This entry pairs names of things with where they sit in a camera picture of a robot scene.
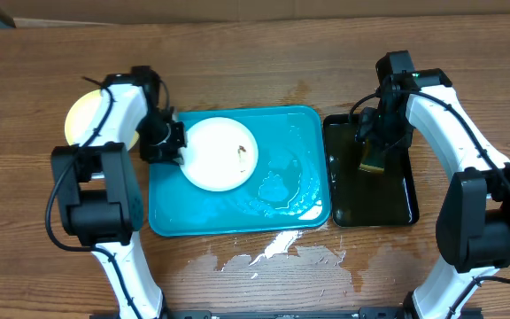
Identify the small white stained plate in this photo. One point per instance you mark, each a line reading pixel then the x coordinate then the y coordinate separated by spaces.
pixel 221 154

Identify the yellow plate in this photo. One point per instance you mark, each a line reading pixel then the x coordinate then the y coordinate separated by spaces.
pixel 87 111

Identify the yellow green sponge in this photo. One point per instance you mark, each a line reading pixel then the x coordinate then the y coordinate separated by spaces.
pixel 372 159

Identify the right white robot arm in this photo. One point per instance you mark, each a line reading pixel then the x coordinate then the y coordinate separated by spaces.
pixel 473 227

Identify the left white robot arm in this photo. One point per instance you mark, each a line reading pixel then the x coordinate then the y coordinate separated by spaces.
pixel 96 205

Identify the black plastic tray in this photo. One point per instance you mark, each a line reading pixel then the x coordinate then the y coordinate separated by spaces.
pixel 360 198

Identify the teal plastic tray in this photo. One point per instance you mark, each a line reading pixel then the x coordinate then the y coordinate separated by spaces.
pixel 287 190

